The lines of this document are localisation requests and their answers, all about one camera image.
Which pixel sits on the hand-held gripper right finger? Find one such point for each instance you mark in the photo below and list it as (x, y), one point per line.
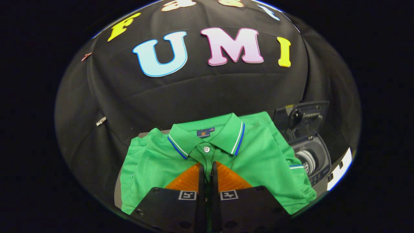
(215, 200)

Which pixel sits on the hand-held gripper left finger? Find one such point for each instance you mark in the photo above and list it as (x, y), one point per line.
(202, 200)

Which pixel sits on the green polo shirt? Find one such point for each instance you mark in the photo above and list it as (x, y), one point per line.
(152, 161)

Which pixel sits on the grey washing machine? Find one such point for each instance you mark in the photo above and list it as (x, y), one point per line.
(320, 155)

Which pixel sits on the silver metal clip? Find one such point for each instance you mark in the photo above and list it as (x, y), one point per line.
(101, 121)

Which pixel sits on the white printed board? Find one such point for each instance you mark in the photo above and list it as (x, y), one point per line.
(341, 170)

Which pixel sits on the copper clip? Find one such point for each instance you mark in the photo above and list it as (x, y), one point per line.
(86, 56)

